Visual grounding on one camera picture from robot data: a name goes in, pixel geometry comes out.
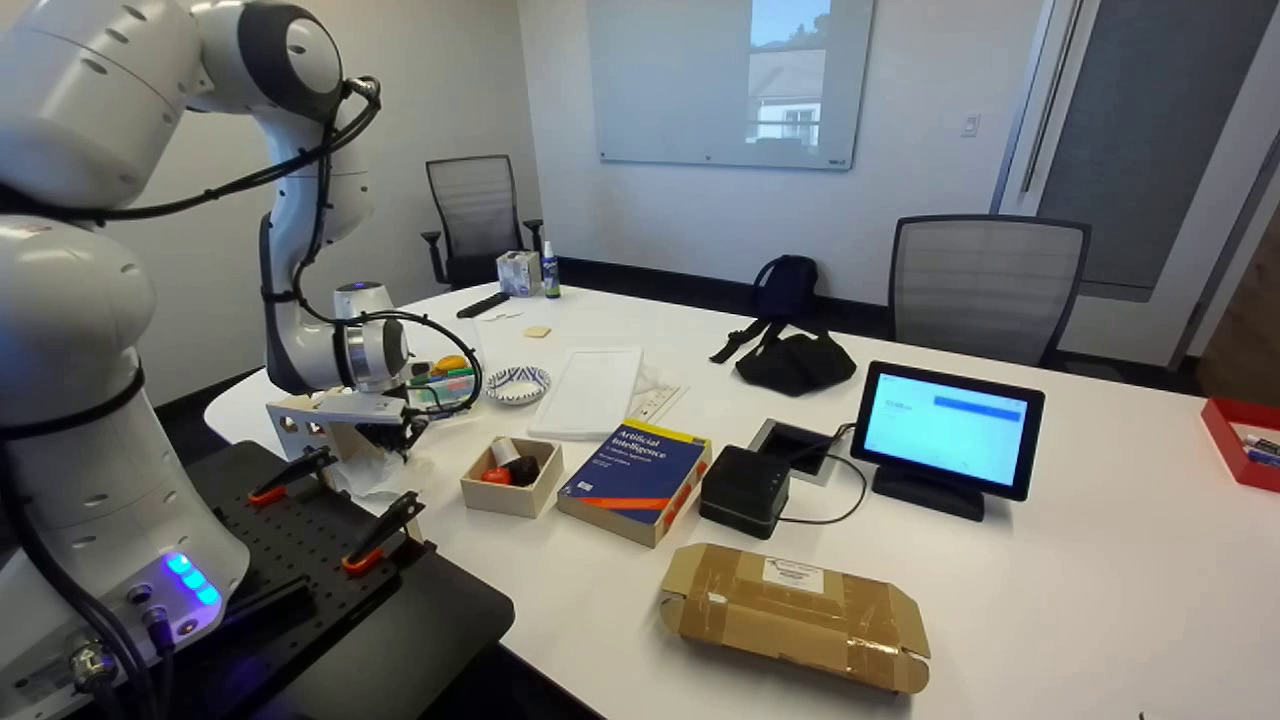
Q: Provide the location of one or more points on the black cube device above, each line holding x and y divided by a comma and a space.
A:
740, 489

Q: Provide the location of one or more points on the black orange clamp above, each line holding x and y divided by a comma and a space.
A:
287, 480
385, 529

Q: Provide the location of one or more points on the table power outlet panel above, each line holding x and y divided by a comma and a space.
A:
792, 447

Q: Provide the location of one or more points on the grey mesh office chair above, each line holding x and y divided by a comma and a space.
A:
474, 212
984, 286

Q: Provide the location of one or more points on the grey glass door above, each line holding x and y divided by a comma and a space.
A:
1145, 147

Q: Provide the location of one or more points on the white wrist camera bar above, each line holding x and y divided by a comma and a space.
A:
361, 410

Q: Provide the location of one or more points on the black mounting board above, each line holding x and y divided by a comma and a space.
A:
333, 615

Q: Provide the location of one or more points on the clear container of coloured blocks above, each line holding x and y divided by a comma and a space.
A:
452, 382

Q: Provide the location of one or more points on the black tablet with blue screen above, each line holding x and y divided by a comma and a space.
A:
947, 427

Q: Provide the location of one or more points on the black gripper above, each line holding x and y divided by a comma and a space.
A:
410, 397

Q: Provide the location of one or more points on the blue book with orange stripe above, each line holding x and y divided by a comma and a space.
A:
632, 472

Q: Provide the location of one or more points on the clear plastic bag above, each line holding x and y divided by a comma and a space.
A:
366, 478

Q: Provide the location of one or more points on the white wall switch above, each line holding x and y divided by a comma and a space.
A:
970, 125

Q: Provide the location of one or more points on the brown cardboard box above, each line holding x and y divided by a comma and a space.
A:
785, 615

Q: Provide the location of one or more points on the clear tissue box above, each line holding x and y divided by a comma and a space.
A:
518, 274

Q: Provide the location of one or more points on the red box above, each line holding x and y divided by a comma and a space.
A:
1246, 440

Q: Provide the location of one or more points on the small spray bottle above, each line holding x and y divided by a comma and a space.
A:
551, 274

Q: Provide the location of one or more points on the red round block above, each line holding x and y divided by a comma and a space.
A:
499, 472

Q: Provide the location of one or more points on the black block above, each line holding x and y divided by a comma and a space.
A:
527, 470

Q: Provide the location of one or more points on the small wooden tray box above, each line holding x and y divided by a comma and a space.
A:
514, 497

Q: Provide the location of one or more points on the glass whiteboard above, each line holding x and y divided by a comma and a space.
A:
692, 83

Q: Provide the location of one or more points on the small yellow note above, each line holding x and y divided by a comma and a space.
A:
537, 331

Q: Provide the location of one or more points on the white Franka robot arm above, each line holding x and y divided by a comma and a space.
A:
80, 335

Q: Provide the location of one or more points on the black bag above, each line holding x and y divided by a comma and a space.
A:
792, 352

